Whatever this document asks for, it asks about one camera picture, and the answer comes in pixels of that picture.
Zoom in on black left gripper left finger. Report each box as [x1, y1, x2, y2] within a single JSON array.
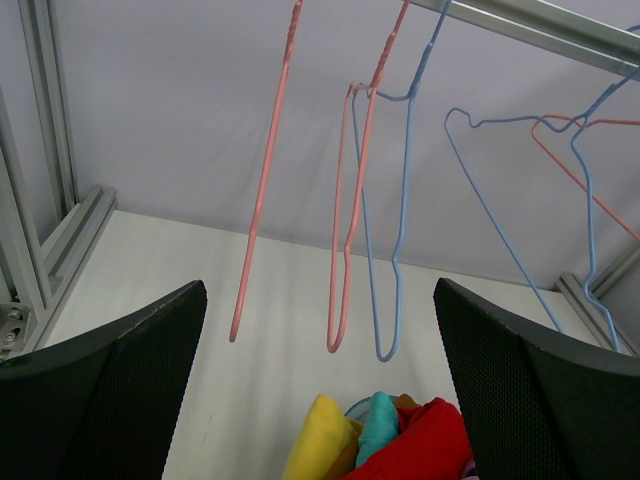
[[1, 280, 207, 479]]

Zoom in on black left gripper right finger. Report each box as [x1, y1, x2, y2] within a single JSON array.
[[433, 278, 639, 479]]

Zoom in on purple trousers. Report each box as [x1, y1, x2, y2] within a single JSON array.
[[461, 460, 479, 480]]

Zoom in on red trousers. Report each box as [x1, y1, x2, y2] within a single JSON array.
[[346, 397, 473, 480]]

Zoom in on blue hanger with teal trousers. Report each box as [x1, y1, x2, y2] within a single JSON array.
[[361, 1, 452, 363]]

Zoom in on teal trousers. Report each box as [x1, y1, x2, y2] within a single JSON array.
[[356, 391, 400, 467]]

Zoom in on brown trousers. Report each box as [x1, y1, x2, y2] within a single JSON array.
[[337, 393, 418, 479]]

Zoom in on yellow trousers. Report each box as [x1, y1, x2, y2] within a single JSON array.
[[282, 394, 363, 480]]

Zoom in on blue hanger with red trousers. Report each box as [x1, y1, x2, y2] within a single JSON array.
[[443, 68, 639, 353]]

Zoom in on blue plastic basin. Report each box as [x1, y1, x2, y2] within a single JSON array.
[[345, 396, 371, 423]]

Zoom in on aluminium frame right posts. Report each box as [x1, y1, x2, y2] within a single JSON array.
[[554, 242, 639, 356]]

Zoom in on aluminium frame posts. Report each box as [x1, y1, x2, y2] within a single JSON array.
[[1, 1, 116, 360], [554, 242, 639, 356]]

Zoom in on aluminium frame left posts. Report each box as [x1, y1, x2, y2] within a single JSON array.
[[1, 1, 116, 360]]

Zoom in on aluminium hanging rail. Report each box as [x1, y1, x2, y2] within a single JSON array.
[[414, 0, 640, 76]]

